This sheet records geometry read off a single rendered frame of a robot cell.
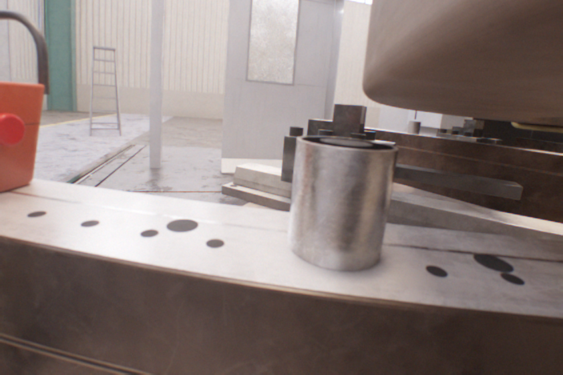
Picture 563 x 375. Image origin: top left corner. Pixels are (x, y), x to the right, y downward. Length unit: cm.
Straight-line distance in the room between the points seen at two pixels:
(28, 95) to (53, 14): 1456
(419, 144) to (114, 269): 206
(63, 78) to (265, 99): 1201
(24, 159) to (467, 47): 45
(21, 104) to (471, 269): 48
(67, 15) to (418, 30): 1463
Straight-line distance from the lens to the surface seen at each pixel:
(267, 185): 141
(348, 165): 20
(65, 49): 1454
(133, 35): 1416
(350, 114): 126
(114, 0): 1468
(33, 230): 30
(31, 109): 42
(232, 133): 325
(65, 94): 1447
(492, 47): 21
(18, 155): 42
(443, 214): 126
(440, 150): 211
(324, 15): 366
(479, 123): 317
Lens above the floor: 80
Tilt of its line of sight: 10 degrees down
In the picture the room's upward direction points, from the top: 4 degrees clockwise
